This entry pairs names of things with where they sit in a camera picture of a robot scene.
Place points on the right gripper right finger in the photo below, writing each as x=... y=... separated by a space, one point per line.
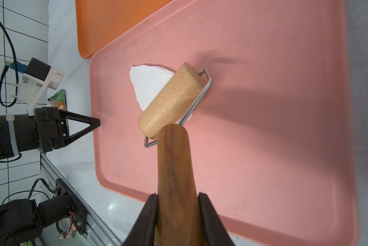
x=213 y=228

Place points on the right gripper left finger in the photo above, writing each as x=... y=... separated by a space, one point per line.
x=143 y=231

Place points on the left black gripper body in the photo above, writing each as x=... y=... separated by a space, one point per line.
x=44 y=131

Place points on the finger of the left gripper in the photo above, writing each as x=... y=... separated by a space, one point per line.
x=72 y=126

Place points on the wooden dough roller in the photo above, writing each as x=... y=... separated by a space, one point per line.
x=179 y=216

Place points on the white dough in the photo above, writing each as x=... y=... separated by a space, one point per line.
x=148 y=81

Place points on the pink silicone mat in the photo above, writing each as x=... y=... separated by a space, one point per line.
x=271 y=141

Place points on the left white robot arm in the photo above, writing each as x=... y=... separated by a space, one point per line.
x=21 y=219

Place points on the green orange flour packet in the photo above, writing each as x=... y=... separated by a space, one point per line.
x=58 y=100

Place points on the orange silicone mat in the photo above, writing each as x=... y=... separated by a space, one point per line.
x=100 y=22

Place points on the aluminium mounting rail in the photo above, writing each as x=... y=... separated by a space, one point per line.
x=54 y=209

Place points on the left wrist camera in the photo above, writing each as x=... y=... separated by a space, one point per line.
x=37 y=78

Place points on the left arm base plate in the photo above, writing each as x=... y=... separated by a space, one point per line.
x=75 y=207

